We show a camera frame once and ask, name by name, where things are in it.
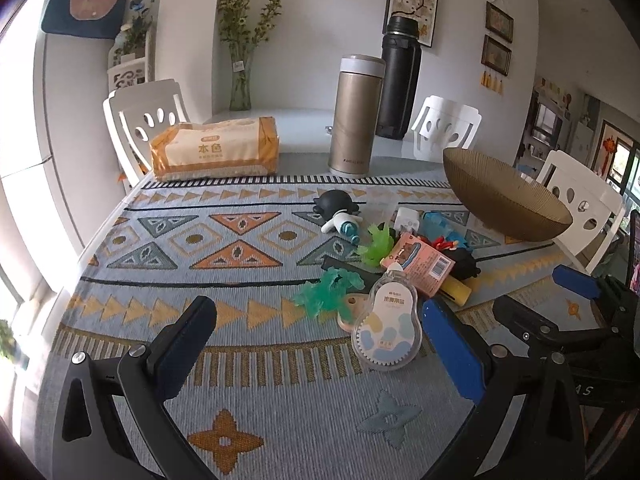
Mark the white chair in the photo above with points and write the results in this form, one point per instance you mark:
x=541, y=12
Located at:
x=445, y=120
x=575, y=195
x=145, y=125

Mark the patterned woven tablecloth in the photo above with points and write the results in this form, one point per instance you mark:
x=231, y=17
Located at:
x=200, y=270

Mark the red small item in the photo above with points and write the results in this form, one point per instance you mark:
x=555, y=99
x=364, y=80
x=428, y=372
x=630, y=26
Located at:
x=442, y=243

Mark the teal plastic toy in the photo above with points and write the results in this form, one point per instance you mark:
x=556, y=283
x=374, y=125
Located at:
x=320, y=297

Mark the black thermos flask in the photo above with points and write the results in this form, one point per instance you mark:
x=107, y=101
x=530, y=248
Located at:
x=397, y=85

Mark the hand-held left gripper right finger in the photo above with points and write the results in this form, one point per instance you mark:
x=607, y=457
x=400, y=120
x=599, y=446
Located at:
x=450, y=355

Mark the amber ribbed glass bowl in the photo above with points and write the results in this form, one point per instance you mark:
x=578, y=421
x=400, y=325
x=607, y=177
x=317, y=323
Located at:
x=500, y=195

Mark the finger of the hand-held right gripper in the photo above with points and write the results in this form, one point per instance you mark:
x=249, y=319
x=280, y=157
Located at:
x=520, y=317
x=575, y=282

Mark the yellow tassels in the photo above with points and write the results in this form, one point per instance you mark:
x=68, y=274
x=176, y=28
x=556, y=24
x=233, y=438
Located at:
x=492, y=82

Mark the framed wall picture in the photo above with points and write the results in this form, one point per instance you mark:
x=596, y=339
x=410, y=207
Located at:
x=496, y=55
x=499, y=21

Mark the white carved shelf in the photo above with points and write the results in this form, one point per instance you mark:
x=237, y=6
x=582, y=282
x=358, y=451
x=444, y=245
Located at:
x=127, y=72

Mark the orange tissue pack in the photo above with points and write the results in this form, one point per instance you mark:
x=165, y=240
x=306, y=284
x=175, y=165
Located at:
x=215, y=150

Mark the black small item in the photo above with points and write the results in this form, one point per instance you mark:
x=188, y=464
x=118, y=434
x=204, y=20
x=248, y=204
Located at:
x=465, y=262

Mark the blue white flowers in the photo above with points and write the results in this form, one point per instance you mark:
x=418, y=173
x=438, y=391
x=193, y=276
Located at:
x=137, y=22

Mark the blue wall hanging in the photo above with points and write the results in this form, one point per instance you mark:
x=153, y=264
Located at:
x=85, y=0

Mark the bright green plastic toy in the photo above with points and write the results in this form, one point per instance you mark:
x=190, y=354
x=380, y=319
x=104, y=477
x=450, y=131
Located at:
x=375, y=250

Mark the black white toy figure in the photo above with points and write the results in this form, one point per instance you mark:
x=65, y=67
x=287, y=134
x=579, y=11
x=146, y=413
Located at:
x=332, y=202

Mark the yellow marker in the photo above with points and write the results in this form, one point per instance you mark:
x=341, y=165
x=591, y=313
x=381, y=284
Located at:
x=457, y=292

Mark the floral wall scroll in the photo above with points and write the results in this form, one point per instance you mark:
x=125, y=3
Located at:
x=412, y=0

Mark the green plant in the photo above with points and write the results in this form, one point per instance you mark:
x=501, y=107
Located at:
x=9, y=340

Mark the gold thermos flask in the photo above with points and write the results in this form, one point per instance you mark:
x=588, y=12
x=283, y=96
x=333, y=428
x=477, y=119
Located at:
x=352, y=120

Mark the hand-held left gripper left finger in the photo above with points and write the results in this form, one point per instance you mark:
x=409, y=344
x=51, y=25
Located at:
x=192, y=340

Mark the pink printed box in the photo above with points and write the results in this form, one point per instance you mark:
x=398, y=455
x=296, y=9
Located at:
x=425, y=265

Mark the white charger plug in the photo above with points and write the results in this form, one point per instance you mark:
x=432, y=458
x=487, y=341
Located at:
x=407, y=217

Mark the glass vase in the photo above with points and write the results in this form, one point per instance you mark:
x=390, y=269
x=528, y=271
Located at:
x=241, y=85

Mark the blue plastic item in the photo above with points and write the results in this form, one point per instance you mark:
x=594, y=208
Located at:
x=440, y=222

